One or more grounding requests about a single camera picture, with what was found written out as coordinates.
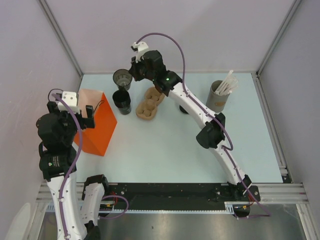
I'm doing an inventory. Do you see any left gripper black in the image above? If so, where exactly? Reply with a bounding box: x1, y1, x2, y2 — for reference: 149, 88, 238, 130
48, 100, 95, 143

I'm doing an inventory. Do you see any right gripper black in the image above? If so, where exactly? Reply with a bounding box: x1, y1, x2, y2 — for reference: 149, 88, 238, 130
129, 54, 157, 82

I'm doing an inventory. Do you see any dark single cup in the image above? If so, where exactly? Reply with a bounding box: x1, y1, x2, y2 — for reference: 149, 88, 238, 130
112, 69, 133, 91

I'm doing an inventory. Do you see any orange paper bag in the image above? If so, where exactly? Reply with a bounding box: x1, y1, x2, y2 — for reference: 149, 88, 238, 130
78, 89, 117, 157

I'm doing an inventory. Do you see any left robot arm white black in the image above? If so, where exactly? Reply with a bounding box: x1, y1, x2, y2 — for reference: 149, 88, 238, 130
36, 101, 111, 240

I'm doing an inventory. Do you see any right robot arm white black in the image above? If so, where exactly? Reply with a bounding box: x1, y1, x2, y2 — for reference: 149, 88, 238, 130
129, 47, 252, 201

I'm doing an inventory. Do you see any left black coffee cup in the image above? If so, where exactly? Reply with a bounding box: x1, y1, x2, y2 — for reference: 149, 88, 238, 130
112, 90, 132, 115

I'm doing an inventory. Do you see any black coffee cup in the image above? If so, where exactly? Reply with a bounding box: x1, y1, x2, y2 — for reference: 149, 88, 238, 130
179, 105, 189, 115
112, 90, 132, 115

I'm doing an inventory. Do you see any middle black coffee cup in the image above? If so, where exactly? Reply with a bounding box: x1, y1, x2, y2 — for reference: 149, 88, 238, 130
179, 105, 189, 115

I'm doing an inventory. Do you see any left brown pulp cup carrier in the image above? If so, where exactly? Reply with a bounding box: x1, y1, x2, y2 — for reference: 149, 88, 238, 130
135, 87, 165, 121

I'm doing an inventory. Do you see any grey straw holder cup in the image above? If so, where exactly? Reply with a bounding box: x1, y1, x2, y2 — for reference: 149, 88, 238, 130
205, 80, 230, 113

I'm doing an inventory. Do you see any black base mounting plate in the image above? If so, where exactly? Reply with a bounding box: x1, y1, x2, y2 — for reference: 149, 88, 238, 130
102, 183, 249, 211

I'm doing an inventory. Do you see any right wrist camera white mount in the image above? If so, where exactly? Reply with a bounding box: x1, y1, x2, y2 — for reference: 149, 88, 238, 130
131, 41, 150, 63

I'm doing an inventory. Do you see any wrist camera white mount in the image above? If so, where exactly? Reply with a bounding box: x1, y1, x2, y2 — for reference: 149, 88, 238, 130
57, 91, 80, 114
131, 41, 150, 63

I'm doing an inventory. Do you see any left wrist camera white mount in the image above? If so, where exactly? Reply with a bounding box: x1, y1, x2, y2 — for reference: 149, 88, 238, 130
57, 91, 80, 114

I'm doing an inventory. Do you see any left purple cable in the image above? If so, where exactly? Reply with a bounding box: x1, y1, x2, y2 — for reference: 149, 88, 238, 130
47, 89, 130, 240

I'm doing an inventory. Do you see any white slotted cable duct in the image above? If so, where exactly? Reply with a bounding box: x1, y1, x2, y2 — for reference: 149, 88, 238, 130
45, 203, 234, 215

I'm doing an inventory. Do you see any aluminium frame rail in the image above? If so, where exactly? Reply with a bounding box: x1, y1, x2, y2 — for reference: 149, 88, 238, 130
36, 182, 309, 204

